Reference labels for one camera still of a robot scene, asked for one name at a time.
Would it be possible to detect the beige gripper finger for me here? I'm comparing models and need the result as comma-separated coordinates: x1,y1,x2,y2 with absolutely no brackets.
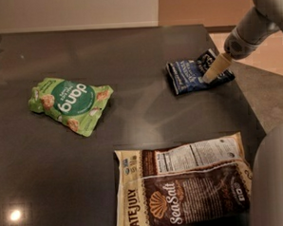
202,52,232,84

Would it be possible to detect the blue kettle chip bag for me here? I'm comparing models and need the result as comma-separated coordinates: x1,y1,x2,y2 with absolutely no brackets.
166,48,235,95

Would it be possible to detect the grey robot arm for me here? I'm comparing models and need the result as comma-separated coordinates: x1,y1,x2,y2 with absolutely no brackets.
202,0,283,226

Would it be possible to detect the brown Late July chip bag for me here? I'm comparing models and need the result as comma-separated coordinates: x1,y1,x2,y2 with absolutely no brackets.
115,133,253,226

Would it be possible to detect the green dang chip bag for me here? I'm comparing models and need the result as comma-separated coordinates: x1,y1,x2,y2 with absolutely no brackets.
28,78,113,137

